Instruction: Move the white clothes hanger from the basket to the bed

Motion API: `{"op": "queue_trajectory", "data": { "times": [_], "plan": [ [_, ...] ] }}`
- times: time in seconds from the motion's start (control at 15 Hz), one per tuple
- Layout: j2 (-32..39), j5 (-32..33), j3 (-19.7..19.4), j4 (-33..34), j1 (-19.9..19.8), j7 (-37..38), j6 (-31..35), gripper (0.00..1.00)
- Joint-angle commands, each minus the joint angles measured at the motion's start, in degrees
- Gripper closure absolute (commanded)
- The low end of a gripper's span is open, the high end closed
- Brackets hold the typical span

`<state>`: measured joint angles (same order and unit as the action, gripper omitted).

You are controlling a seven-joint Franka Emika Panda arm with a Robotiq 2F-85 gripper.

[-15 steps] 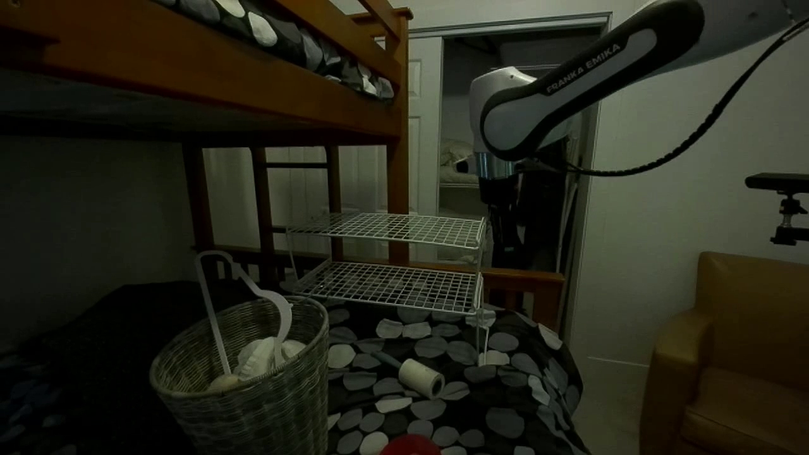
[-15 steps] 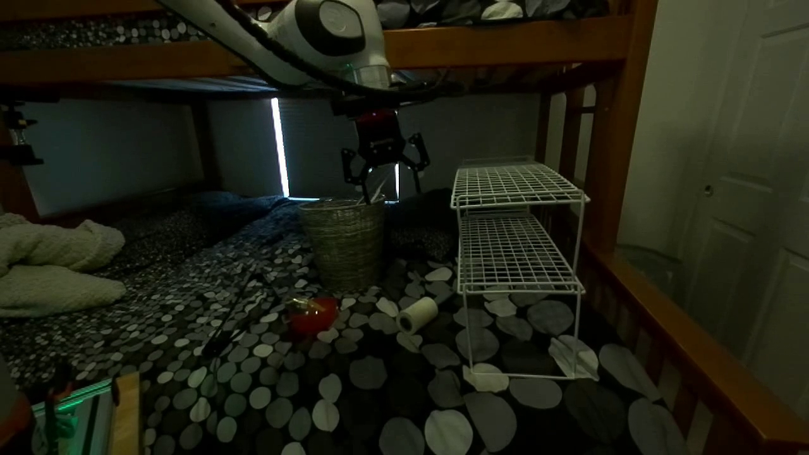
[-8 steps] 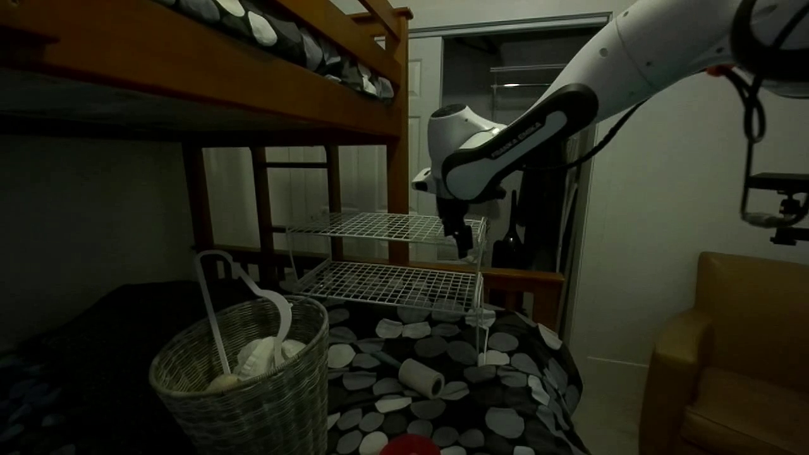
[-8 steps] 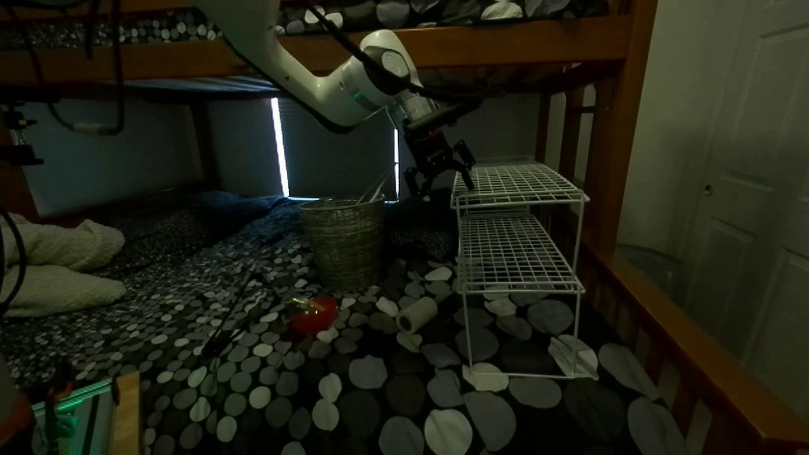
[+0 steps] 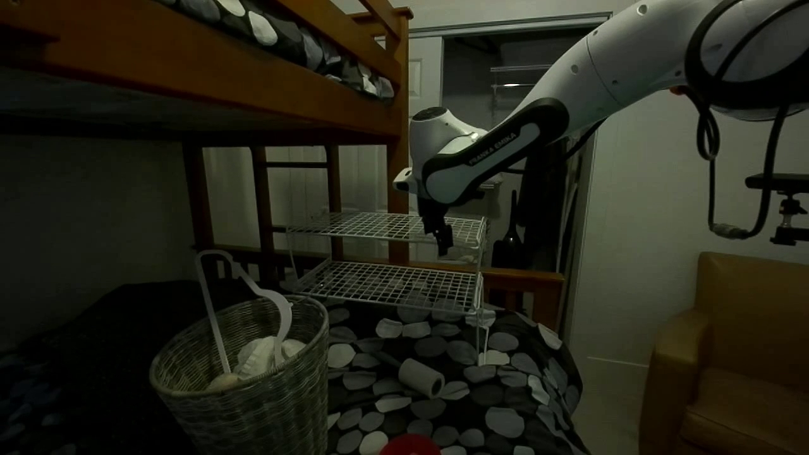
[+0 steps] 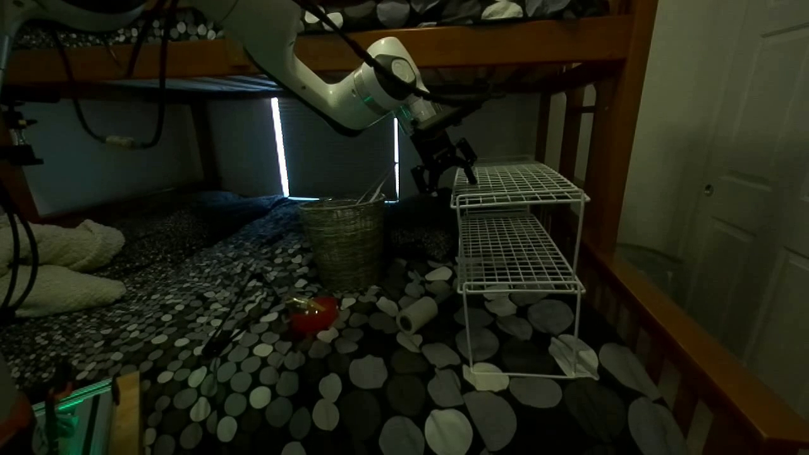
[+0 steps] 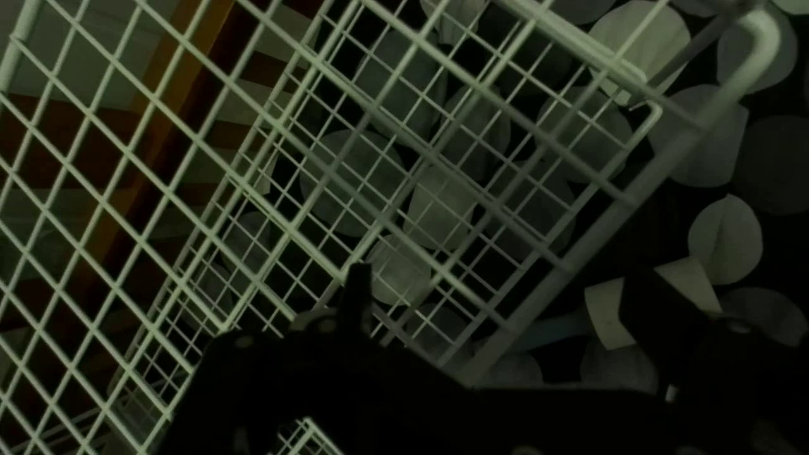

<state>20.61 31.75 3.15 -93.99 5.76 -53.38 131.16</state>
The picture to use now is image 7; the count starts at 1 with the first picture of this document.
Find brown wooden bed frame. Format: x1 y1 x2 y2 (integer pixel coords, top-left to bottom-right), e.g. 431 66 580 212
0 0 247 339

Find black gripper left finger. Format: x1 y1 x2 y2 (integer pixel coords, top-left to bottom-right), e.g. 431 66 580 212
339 261 378 339

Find white wire grid basket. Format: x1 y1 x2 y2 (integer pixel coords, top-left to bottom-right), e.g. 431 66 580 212
0 0 788 455

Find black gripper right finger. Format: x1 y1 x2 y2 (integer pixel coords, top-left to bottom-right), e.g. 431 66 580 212
617 264 728 395

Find black pebble pattern bedspread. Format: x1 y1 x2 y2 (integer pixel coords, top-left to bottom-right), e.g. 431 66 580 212
191 0 809 399

